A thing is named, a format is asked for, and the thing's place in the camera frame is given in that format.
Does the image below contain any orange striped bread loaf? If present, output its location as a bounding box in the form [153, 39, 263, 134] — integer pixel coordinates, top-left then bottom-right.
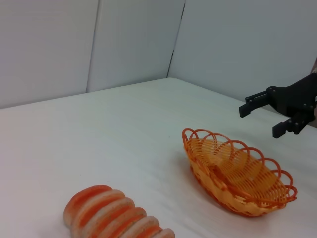
[63, 184, 175, 238]

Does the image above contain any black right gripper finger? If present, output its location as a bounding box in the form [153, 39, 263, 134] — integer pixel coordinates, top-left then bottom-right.
[238, 89, 270, 119]
[272, 108, 316, 138]

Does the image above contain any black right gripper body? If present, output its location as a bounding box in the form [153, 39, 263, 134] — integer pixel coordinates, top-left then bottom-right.
[265, 72, 317, 118]

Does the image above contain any orange woven plastic basket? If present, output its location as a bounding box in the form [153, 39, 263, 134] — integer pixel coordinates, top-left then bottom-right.
[182, 127, 298, 218]

